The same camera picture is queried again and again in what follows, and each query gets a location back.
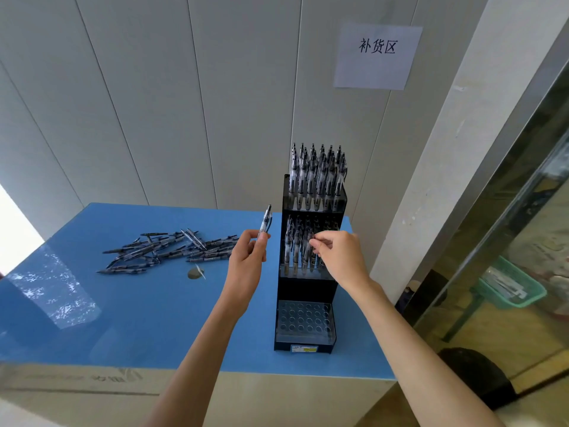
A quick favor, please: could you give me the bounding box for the person's left hand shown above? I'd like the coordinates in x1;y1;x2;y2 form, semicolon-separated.
220;230;271;321

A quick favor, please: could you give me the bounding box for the person's right hand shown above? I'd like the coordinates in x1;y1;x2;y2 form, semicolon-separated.
309;230;383;298

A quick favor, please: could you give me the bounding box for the black tiered pen display stand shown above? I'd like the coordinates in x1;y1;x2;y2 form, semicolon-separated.
274;174;349;355

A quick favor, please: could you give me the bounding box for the row of black pens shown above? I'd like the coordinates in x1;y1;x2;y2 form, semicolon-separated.
283;215;332;276
286;142;349;212

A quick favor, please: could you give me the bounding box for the pile of black pens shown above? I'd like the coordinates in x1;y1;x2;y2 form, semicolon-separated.
97;228;239;275

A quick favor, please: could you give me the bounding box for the person's left forearm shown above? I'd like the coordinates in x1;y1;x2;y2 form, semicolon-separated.
144;302;241;427

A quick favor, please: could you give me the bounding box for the person's right forearm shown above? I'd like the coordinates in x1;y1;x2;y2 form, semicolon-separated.
354;282;506;427

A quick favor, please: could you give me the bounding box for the blue table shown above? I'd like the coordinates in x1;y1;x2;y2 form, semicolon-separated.
0;203;397;427

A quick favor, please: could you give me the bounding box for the black round object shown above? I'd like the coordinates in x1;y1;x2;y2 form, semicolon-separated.
437;347;516;410

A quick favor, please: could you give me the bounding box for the steel framed glass partition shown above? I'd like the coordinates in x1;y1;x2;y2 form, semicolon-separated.
399;62;569;427

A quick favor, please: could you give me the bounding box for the green plastic basket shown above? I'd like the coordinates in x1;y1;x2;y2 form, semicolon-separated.
473;256;548;310

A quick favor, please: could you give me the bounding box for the white paper sign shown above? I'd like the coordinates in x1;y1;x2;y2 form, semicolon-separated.
333;23;424;91

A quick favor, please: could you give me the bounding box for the dark framed glass door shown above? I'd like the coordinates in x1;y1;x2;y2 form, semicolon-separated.
0;184;45;279

